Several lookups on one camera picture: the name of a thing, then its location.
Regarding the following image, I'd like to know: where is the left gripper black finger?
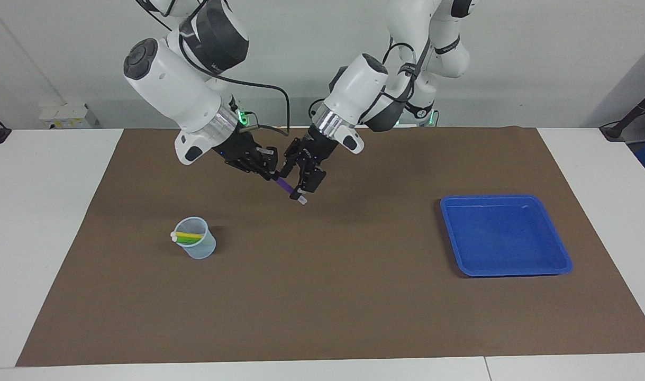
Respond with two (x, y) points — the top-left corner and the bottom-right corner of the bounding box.
(279, 153), (300, 179)
(297, 165), (327, 193)

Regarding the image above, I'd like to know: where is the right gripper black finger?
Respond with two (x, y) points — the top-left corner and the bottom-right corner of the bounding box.
(246, 161), (279, 182)
(256, 147), (279, 169)

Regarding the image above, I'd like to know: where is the purple pen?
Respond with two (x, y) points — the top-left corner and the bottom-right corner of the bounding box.
(274, 176), (308, 206)

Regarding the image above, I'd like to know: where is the blue plastic tray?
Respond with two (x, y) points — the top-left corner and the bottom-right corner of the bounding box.
(440, 194), (573, 277)

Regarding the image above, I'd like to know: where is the clear plastic cup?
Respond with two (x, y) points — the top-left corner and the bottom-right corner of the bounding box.
(173, 216), (217, 260)

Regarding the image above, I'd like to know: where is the brown table mat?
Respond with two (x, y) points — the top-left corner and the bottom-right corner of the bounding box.
(15, 127), (645, 367)

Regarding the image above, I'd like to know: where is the white box with yellow label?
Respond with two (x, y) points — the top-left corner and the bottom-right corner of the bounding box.
(39, 103), (98, 129)

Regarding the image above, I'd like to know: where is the black stand pole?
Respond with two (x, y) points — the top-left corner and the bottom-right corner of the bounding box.
(600, 85), (645, 141)

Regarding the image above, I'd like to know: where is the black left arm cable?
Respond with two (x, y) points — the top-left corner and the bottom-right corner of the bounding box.
(307, 0), (460, 125)

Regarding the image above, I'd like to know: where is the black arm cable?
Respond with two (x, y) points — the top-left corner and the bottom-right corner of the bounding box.
(307, 0), (460, 125)
(134, 0), (292, 139)

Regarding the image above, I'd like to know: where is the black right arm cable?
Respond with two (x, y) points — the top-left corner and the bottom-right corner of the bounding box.
(134, 0), (292, 139)

